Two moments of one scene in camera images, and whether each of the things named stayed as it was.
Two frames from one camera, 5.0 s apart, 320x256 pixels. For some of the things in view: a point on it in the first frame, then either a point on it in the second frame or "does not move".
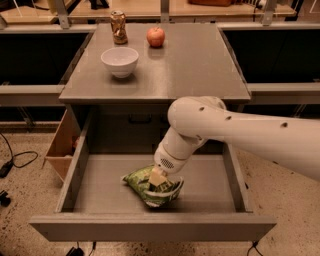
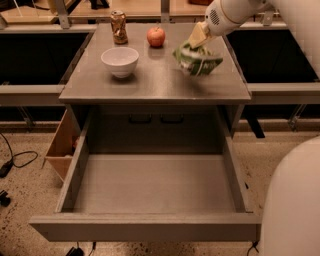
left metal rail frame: x=41 y=95 does not move
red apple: x=155 y=37 does not move
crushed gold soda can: x=118 y=22 does not move
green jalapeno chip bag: x=155 y=196 -> x=199 y=60
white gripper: x=165 y=160 -> x=222 y=20
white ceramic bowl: x=121 y=61 does not move
